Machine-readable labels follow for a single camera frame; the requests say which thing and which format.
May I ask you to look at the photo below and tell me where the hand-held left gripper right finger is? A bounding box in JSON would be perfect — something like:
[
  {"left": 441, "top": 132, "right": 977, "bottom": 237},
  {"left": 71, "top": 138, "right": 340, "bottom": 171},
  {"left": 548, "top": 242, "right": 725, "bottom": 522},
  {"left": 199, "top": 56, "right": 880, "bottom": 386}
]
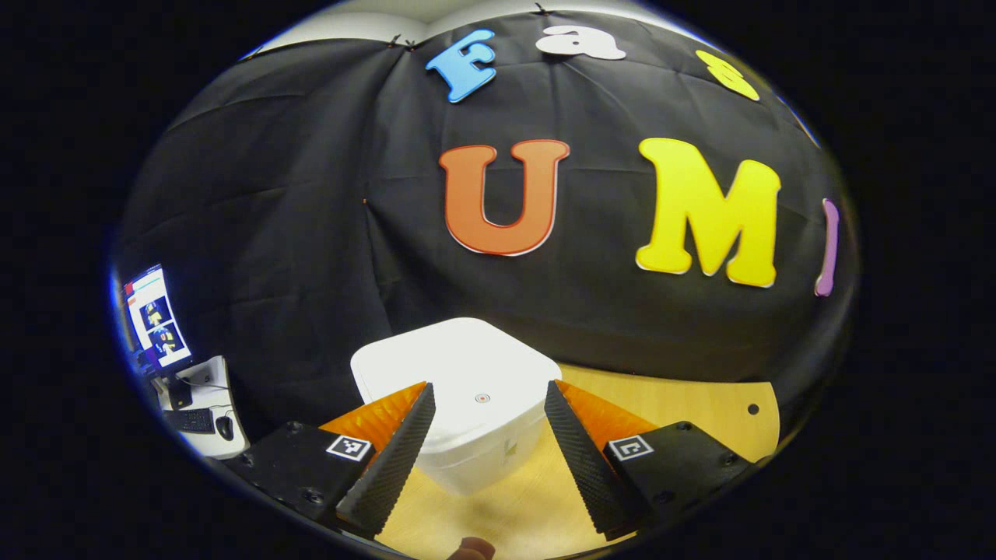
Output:
[{"left": 544, "top": 380, "right": 756, "bottom": 541}]

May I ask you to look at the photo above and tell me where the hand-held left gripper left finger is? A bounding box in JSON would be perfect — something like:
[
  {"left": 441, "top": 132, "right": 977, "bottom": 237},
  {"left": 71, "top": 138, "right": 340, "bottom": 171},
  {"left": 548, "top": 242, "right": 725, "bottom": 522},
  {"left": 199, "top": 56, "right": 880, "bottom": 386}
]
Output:
[{"left": 222, "top": 381, "right": 437, "bottom": 540}]

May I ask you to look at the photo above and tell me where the white desktop garbage bin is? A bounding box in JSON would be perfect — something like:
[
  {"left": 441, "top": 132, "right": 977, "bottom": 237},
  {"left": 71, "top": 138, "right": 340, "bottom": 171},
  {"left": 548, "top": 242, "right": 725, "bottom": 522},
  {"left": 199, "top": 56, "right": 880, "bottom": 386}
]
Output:
[{"left": 350, "top": 317, "right": 563, "bottom": 497}]

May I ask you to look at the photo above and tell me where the wooden desktop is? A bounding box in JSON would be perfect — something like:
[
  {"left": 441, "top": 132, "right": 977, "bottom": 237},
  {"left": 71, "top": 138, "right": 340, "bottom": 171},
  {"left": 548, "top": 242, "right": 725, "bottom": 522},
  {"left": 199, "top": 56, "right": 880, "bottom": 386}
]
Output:
[{"left": 373, "top": 362, "right": 781, "bottom": 560}]

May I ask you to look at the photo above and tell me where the computer monitor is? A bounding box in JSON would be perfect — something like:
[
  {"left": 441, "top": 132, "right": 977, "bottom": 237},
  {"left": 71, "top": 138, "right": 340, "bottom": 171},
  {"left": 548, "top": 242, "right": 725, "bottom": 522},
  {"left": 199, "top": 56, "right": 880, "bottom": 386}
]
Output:
[{"left": 121, "top": 263, "right": 195, "bottom": 378}]

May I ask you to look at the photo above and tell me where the white side desk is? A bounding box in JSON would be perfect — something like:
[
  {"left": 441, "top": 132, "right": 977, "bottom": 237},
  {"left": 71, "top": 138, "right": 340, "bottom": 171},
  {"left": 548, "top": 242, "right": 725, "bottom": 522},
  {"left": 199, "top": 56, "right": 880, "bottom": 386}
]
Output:
[{"left": 152, "top": 355, "right": 251, "bottom": 460}]

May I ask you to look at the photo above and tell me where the black keyboard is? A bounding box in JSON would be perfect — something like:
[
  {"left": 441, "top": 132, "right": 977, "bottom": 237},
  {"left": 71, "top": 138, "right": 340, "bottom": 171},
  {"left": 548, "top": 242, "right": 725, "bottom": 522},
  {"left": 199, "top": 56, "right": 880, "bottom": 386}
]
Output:
[{"left": 162, "top": 408, "right": 217, "bottom": 435}]

